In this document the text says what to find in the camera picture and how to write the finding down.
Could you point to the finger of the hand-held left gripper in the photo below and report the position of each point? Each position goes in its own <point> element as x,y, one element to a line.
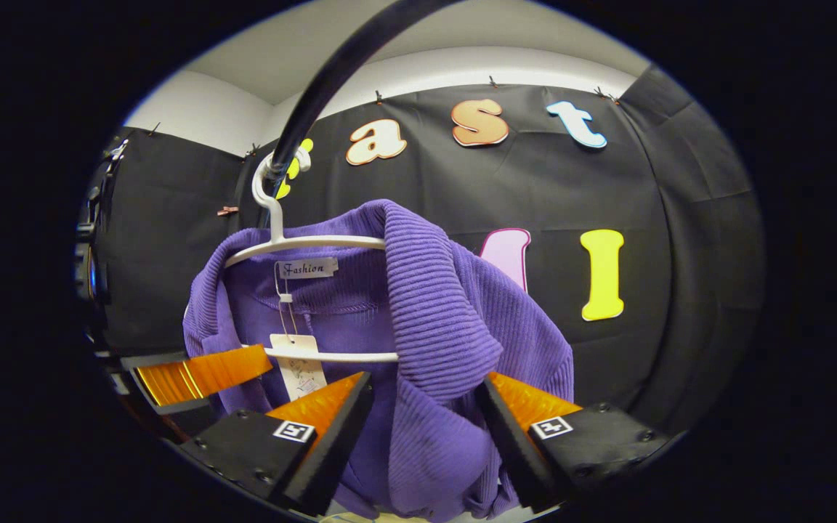
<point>200,374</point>

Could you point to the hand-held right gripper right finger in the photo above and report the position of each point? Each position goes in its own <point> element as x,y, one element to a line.
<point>509,450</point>

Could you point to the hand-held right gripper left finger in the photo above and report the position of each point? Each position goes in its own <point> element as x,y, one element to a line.
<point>331,450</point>

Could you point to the purple ribbed knit garment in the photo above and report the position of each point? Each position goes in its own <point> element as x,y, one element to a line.
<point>447,305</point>

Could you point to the white plastic clothes hanger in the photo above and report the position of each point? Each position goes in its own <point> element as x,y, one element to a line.
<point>275,221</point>

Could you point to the red backdrop clip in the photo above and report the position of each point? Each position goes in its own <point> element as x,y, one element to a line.
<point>227,211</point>

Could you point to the black backdrop cloth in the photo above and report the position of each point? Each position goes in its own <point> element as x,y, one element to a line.
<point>535,189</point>

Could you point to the black clothes rail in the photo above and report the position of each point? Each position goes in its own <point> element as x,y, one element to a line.
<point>338,65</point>

